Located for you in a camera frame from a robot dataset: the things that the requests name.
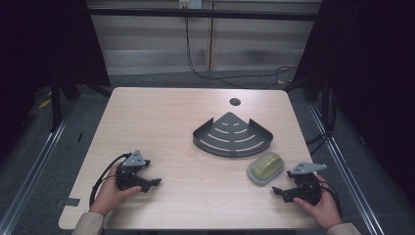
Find yellow-green sponge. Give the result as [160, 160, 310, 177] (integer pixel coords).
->
[247, 151, 286, 187]

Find right hand-held gripper black cable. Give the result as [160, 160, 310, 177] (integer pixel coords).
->
[313, 174, 344, 219]

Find left hand-held gripper black cable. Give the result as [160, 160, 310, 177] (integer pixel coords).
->
[88, 152, 133, 209]

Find dark grey corner shelf rack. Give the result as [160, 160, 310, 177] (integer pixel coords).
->
[192, 112, 274, 159]

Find black floor cables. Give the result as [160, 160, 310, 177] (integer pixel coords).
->
[305, 87, 339, 157]

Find yellow-green soap bar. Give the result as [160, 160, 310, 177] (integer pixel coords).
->
[251, 153, 283, 180]

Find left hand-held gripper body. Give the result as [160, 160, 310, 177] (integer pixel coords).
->
[115, 149, 153, 194]

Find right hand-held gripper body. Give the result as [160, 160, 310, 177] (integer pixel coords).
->
[283, 162, 328, 207]

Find hand-held gripper black cable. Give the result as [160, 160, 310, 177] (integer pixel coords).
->
[88, 152, 133, 209]
[313, 174, 344, 219]

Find person's right hand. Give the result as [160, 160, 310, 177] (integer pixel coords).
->
[292, 173, 344, 231]

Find metal floor rail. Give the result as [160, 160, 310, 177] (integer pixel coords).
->
[307, 103, 384, 235]
[0, 103, 76, 235]

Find dark curtain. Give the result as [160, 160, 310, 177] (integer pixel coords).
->
[0, 0, 112, 165]
[283, 0, 415, 210]

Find person's left hand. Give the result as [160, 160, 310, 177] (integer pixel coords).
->
[89, 161, 143, 217]

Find white wall outlet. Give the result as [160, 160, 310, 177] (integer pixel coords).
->
[178, 0, 203, 10]

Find black horizontal frame bar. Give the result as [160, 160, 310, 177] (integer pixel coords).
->
[87, 7, 320, 23]

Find grey tape strip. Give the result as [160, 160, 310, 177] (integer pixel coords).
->
[55, 197, 81, 208]

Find black metal stand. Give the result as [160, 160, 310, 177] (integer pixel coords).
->
[49, 70, 114, 133]

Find black wall cable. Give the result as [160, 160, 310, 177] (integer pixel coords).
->
[184, 7, 299, 90]

